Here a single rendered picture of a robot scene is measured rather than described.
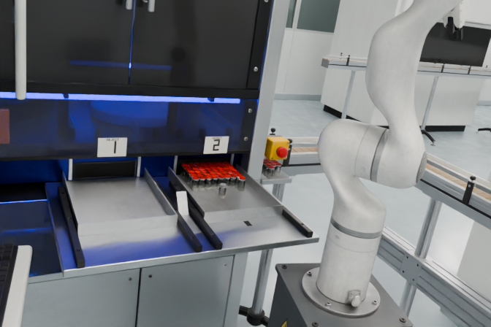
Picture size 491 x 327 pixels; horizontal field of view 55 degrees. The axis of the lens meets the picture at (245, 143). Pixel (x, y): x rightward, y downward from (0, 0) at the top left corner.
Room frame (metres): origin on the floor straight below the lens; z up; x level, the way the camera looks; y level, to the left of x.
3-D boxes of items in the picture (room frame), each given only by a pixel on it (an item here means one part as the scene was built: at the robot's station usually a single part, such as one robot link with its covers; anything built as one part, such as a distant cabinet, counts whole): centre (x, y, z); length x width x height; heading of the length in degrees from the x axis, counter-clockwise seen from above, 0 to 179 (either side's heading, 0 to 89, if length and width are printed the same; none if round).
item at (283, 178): (1.69, -0.10, 0.87); 0.14 x 0.13 x 0.02; 29
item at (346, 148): (1.02, -0.25, 1.16); 0.19 x 0.12 x 0.24; 62
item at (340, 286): (1.00, -0.28, 0.95); 0.19 x 0.19 x 0.18
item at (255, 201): (1.42, 0.05, 0.90); 0.34 x 0.26 x 0.04; 29
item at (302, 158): (1.91, -0.29, 0.92); 0.69 x 0.16 x 0.16; 119
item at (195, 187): (1.46, 0.07, 0.91); 0.18 x 0.02 x 0.05; 119
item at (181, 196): (1.21, 0.13, 0.91); 0.14 x 0.03 x 0.06; 29
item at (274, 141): (1.64, -0.11, 1.00); 0.08 x 0.07 x 0.07; 29
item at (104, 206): (1.26, 0.35, 0.90); 0.34 x 0.26 x 0.04; 29
